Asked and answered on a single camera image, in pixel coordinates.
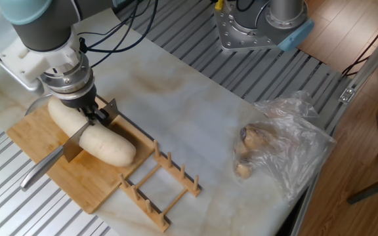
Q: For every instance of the aluminium frame post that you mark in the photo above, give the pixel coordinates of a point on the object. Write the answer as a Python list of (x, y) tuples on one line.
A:
[(372, 62)]

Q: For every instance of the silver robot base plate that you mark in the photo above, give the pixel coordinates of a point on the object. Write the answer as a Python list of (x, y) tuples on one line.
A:
[(238, 39)]

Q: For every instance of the brown mushroom with dark cap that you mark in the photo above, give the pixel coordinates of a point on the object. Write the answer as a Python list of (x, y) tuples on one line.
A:
[(253, 137)]

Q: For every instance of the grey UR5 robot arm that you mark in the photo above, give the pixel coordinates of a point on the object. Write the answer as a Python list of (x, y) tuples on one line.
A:
[(44, 29)]

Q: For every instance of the marble pattern table mat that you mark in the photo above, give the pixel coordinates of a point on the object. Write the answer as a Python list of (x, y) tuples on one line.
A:
[(192, 114)]

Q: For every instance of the clear plastic bag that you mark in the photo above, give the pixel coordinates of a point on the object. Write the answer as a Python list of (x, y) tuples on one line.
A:
[(294, 154)]

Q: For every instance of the wooden peg rack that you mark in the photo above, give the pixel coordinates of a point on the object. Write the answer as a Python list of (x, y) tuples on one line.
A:
[(176, 178)]

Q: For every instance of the pale brown mushroom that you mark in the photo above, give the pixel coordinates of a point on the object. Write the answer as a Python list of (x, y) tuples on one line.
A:
[(243, 170)]

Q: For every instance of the yellow connector clip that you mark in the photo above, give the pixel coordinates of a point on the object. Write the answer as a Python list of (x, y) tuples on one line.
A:
[(219, 4)]

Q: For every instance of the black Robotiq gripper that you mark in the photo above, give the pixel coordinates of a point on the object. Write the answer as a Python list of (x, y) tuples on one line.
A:
[(80, 101)]

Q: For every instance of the steel cleaver knife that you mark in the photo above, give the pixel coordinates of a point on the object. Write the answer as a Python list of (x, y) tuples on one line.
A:
[(44, 165)]

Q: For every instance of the wooden cutting board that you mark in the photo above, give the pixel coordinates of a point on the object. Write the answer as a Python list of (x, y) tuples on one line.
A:
[(87, 183)]

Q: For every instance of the black furniture leg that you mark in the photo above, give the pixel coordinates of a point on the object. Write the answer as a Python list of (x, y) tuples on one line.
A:
[(372, 190)]

